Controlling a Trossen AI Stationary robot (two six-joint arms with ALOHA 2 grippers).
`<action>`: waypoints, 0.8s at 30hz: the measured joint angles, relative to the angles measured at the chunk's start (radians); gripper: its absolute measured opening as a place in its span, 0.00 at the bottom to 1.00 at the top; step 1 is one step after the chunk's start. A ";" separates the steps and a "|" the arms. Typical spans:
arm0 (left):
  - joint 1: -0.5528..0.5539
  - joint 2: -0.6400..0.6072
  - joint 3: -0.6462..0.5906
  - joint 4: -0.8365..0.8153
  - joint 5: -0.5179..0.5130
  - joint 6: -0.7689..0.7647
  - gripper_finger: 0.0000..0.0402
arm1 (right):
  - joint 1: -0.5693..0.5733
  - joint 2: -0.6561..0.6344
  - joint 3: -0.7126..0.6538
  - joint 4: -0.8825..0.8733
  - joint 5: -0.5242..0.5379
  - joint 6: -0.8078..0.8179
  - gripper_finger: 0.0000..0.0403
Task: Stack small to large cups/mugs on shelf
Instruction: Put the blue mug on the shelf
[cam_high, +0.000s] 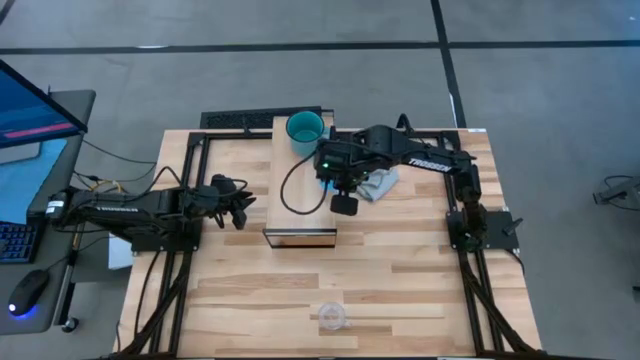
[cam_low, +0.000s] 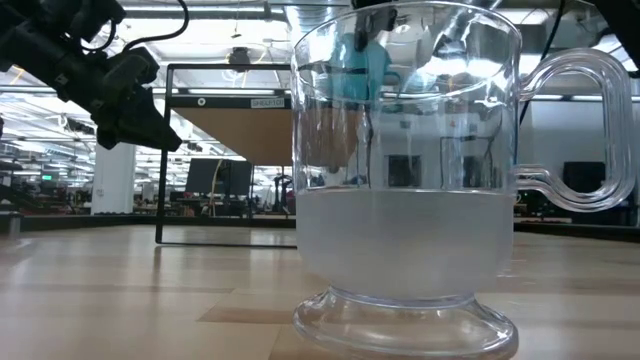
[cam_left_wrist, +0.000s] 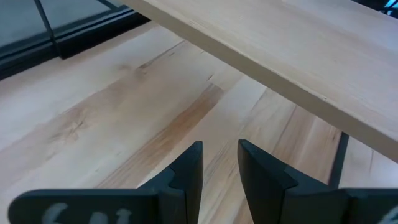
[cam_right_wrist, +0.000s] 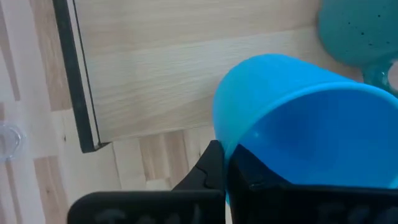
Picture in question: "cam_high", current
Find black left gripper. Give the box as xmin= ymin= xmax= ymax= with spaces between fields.
xmin=197 ymin=173 xmax=257 ymax=224

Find teal mug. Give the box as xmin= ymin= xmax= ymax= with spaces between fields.
xmin=285 ymin=110 xmax=331 ymax=157

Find grey folded cloth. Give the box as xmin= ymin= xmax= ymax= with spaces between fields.
xmin=355 ymin=167 xmax=400 ymax=203

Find wooden box platform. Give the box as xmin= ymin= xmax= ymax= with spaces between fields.
xmin=262 ymin=115 xmax=338 ymax=250

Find black perforated grille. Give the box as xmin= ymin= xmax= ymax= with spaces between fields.
xmin=199 ymin=105 xmax=324 ymax=130

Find white box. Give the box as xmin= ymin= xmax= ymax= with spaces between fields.
xmin=108 ymin=234 xmax=134 ymax=271

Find clear plastic cup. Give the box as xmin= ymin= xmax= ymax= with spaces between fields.
xmin=317 ymin=300 xmax=350 ymax=332

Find grey desk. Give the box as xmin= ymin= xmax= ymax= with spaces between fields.
xmin=0 ymin=89 xmax=97 ymax=336

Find black backlit keyboard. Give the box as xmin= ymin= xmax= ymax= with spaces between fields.
xmin=0 ymin=221 xmax=42 ymax=265

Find black computer monitor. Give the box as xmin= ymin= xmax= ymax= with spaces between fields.
xmin=0 ymin=58 xmax=89 ymax=150

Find black computer mouse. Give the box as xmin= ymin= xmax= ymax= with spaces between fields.
xmin=7 ymin=268 xmax=51 ymax=318

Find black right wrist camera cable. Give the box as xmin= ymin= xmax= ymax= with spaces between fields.
xmin=279 ymin=147 xmax=331 ymax=216

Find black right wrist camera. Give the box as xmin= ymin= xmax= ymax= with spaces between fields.
xmin=329 ymin=193 xmax=360 ymax=217

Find black aluminium table frame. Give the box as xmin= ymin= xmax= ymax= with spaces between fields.
xmin=117 ymin=128 xmax=539 ymax=359

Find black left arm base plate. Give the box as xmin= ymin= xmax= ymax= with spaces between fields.
xmin=130 ymin=219 xmax=202 ymax=253

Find yellow cable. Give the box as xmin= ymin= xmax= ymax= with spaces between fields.
xmin=89 ymin=180 xmax=124 ymax=194

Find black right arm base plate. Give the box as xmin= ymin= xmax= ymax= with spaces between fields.
xmin=446 ymin=209 xmax=521 ymax=251

